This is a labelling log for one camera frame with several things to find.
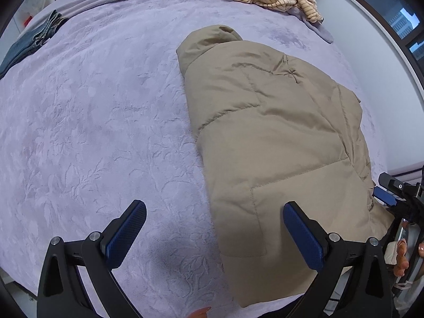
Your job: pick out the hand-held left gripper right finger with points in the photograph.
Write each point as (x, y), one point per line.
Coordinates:
(303, 235)

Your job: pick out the beige puffer jacket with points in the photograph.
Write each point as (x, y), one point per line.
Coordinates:
(265, 122)

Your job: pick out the small red object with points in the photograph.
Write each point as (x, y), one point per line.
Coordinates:
(28, 20)

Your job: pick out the dark framed window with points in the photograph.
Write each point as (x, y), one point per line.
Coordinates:
(397, 16)

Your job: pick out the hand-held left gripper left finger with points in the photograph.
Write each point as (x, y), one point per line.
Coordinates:
(127, 232)

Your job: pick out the purple embossed bedspread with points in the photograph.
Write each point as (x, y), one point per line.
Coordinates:
(82, 122)

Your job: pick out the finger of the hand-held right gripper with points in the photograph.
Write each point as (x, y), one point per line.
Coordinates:
(392, 182)
(384, 196)

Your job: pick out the person's left hand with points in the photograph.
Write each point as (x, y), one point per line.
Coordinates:
(200, 313)

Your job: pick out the blue jeans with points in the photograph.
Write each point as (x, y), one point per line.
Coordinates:
(20, 48)

